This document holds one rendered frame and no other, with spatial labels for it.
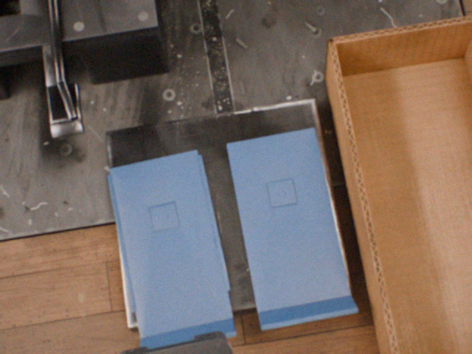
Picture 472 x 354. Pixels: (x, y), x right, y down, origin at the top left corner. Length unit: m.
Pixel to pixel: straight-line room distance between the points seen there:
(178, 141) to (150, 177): 0.04
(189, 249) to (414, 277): 0.17
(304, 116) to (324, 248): 0.11
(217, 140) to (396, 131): 0.14
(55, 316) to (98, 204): 0.09
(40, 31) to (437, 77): 0.32
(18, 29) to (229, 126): 0.18
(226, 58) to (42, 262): 0.23
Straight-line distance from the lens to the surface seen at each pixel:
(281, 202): 0.76
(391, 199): 0.78
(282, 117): 0.78
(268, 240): 0.75
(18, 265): 0.80
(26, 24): 0.77
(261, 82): 0.82
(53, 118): 0.73
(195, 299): 0.74
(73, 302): 0.78
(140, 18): 0.76
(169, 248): 0.75
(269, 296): 0.74
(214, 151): 0.78
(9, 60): 0.78
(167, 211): 0.76
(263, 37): 0.84
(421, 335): 0.76
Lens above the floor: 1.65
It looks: 71 degrees down
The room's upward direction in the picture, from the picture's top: 9 degrees counter-clockwise
